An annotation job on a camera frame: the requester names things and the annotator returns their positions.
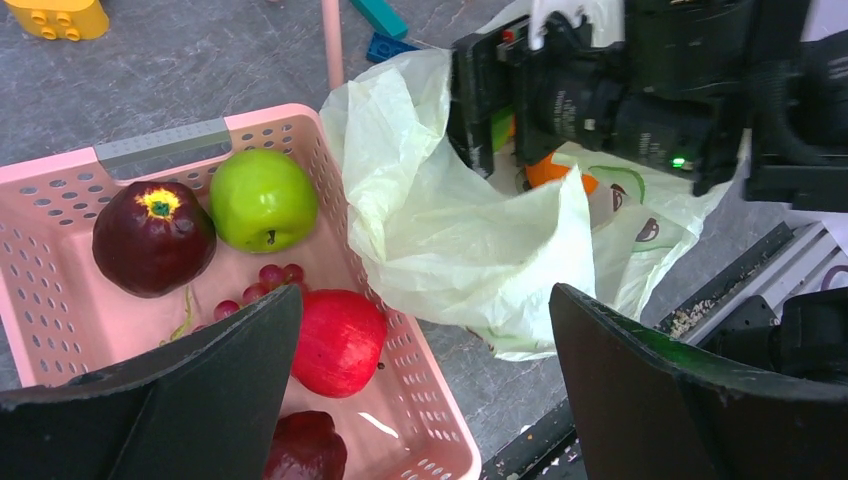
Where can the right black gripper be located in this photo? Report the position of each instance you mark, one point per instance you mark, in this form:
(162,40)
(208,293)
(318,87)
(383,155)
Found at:
(667,96)

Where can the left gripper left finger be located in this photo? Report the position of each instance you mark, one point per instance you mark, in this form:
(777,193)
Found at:
(202,407)

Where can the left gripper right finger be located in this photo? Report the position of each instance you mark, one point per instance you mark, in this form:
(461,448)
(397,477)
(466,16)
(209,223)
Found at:
(647,406)

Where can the orange fake orange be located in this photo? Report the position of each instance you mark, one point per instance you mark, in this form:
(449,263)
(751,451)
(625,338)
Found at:
(548,170)

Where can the green fake apple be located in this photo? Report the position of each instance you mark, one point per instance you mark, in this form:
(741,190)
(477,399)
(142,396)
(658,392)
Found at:
(262,201)

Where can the light green plastic bag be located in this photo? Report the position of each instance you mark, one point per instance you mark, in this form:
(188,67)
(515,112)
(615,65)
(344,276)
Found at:
(443,244)

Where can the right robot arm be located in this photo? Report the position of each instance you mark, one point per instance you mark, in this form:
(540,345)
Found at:
(795,109)

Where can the dark red fake pomegranate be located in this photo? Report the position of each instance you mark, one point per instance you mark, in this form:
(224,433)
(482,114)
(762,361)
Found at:
(305,445)

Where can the red fake grape bunch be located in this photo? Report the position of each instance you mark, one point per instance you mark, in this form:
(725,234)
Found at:
(269,278)

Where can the dark red fake apple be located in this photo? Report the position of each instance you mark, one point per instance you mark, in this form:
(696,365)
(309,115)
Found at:
(153,237)

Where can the pink plastic basket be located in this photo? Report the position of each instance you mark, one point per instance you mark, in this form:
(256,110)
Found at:
(62,318)

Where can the blue lego brick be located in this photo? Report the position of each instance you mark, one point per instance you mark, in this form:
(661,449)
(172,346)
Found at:
(382,47)

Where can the teal rectangular block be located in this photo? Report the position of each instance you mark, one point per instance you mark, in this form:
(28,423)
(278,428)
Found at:
(382,17)

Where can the yellow toy block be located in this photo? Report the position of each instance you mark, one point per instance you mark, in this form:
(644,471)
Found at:
(73,20)

